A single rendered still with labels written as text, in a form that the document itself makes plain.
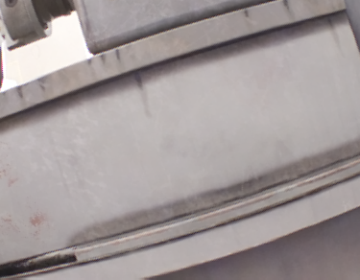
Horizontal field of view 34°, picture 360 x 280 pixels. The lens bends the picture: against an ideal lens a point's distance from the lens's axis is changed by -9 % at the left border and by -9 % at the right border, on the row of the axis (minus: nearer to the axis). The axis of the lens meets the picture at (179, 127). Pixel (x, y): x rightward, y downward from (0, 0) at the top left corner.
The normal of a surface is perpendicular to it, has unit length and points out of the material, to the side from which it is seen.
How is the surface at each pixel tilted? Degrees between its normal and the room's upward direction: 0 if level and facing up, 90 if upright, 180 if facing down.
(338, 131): 90
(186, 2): 90
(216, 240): 90
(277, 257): 90
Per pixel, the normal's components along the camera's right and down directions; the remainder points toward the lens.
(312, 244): -0.03, 0.00
